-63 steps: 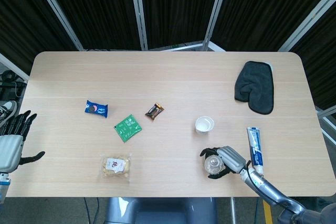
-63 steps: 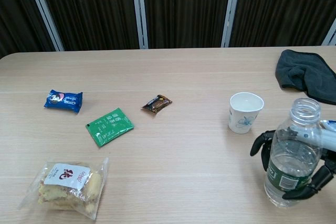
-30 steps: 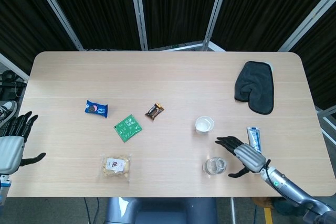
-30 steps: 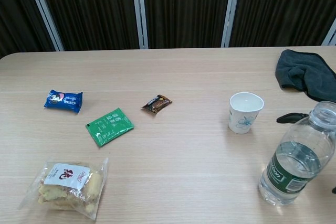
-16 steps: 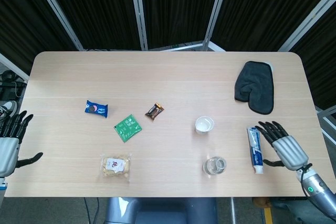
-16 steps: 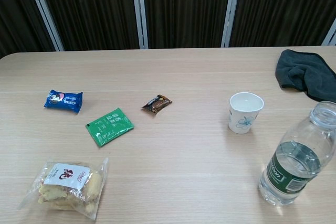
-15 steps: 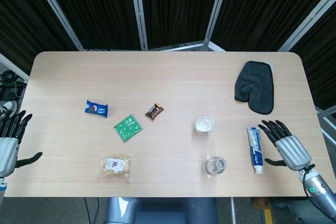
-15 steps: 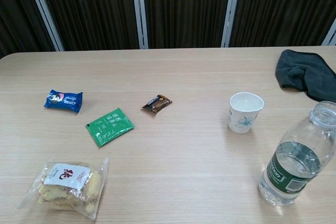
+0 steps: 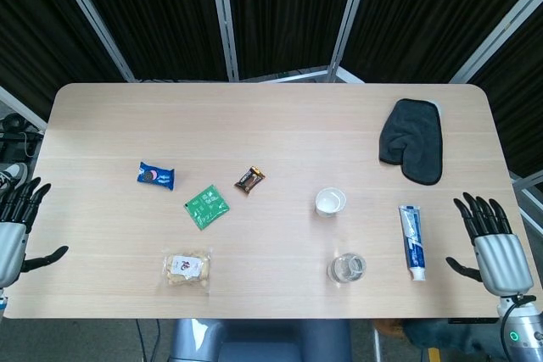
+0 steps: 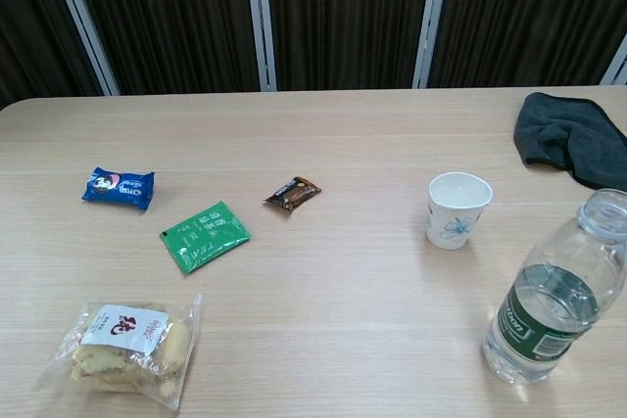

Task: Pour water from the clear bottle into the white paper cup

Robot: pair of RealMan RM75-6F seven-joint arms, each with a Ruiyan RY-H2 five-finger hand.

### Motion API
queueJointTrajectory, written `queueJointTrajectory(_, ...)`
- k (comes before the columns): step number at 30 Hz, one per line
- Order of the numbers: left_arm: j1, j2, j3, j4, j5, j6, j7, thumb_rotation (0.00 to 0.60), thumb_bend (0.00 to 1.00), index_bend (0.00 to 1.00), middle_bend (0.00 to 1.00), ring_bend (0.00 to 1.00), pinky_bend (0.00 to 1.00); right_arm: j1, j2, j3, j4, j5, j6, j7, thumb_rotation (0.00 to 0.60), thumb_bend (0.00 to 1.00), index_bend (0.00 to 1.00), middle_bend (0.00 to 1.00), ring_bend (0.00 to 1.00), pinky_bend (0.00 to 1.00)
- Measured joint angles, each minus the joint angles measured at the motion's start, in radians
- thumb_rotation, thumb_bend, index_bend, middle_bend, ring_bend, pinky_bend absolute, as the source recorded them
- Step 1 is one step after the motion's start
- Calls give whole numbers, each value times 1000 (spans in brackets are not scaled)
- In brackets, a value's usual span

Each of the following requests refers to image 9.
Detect black folding screen panel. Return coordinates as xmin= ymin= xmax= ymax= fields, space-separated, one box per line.
xmin=216 ymin=0 xmax=366 ymax=82
xmin=453 ymin=0 xmax=543 ymax=181
xmin=0 ymin=0 xmax=128 ymax=125
xmin=63 ymin=0 xmax=232 ymax=82
xmin=334 ymin=0 xmax=543 ymax=83

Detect black stand with cables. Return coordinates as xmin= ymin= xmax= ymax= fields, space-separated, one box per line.
xmin=0 ymin=114 xmax=43 ymax=159

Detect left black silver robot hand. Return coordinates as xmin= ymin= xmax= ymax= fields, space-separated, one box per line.
xmin=0 ymin=176 xmax=70 ymax=290

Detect blue white toothpaste tube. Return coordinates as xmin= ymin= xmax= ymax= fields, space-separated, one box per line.
xmin=397 ymin=204 xmax=427 ymax=281

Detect dark grey cloth mitt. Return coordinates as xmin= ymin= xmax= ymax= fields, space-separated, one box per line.
xmin=378 ymin=97 xmax=445 ymax=187

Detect brown chocolate snack packet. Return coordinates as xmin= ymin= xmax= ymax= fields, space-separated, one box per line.
xmin=233 ymin=165 xmax=267 ymax=197

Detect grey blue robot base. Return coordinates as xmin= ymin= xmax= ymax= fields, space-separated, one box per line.
xmin=171 ymin=318 xmax=353 ymax=362

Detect white paper cup blue flower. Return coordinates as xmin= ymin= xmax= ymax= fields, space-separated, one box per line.
xmin=314 ymin=187 xmax=348 ymax=218

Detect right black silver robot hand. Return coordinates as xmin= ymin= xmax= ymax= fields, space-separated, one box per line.
xmin=445 ymin=192 xmax=535 ymax=298

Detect green sachet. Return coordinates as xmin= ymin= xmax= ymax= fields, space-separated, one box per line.
xmin=183 ymin=184 xmax=231 ymax=231

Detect clear bag of biscuits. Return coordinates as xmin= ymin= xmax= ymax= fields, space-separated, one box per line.
xmin=160 ymin=246 xmax=213 ymax=297

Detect blue cookie packet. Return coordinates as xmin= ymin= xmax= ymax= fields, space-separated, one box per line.
xmin=136 ymin=161 xmax=176 ymax=192

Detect transparent plastic water bottle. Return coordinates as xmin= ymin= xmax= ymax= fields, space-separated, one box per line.
xmin=326 ymin=251 xmax=367 ymax=285

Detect black white sneaker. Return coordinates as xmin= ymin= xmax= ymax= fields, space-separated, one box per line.
xmin=0 ymin=162 xmax=30 ymax=193

